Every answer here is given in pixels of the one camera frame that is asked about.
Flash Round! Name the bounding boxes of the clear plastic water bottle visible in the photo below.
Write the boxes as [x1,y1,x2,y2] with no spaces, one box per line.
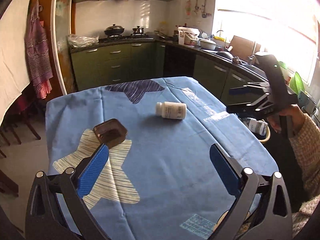
[240,118,268,135]

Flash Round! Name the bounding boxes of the brown plastic tray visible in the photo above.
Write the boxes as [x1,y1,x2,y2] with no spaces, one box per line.
[93,118,127,149]

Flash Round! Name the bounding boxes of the white pill bottle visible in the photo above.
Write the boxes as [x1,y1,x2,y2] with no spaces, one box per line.
[156,101,187,120]

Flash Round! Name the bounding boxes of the green kitchen base cabinets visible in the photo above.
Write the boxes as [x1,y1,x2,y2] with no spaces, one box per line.
[71,41,266,105]

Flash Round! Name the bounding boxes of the steel kitchen faucet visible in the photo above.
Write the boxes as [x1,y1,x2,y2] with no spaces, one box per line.
[248,41,257,65]

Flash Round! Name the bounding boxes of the yellow rimmed trash bin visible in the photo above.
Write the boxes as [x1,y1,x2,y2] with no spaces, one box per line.
[257,126,271,144]

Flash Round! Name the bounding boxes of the person's right hand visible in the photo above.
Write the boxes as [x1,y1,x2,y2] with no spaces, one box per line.
[266,104,307,133]

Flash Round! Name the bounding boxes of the green plastic colander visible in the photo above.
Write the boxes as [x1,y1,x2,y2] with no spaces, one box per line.
[289,72,305,95]

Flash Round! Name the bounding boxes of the teal ceramic mug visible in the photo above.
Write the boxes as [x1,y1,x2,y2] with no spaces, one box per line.
[298,90,316,116]

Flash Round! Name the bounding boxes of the wooden cutting board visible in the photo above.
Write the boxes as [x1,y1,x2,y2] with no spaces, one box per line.
[229,35,261,62]

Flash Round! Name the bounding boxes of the beige knit right sleeve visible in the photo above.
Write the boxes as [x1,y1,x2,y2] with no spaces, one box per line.
[279,105,319,237]

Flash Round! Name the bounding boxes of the white enamel basin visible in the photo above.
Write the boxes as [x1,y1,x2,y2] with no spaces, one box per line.
[199,38,217,50]

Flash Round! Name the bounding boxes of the blue patterned tablecloth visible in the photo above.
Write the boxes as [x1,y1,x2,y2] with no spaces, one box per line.
[46,77,278,239]

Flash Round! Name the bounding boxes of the clear plastic bag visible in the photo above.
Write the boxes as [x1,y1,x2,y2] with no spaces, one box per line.
[67,34,99,48]

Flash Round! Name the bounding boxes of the small steel pot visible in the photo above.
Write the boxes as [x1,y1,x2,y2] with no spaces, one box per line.
[132,25,145,35]

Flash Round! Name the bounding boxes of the purple checked apron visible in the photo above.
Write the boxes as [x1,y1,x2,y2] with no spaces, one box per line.
[25,0,53,99]

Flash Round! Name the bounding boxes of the black wok with lid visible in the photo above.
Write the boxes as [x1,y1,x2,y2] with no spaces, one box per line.
[104,24,125,37]

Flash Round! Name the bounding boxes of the white hanging cloth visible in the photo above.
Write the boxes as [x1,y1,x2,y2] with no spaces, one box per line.
[0,0,30,120]

